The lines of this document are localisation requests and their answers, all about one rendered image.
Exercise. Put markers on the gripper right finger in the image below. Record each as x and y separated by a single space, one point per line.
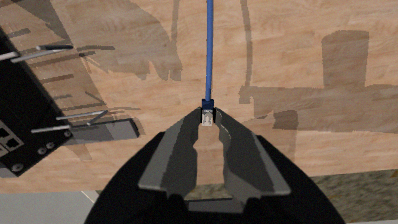
255 168

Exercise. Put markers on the blue network cable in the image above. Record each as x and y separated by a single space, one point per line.
209 49

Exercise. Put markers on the network cable plug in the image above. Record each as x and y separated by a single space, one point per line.
207 112

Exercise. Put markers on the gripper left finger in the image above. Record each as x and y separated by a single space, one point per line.
166 165

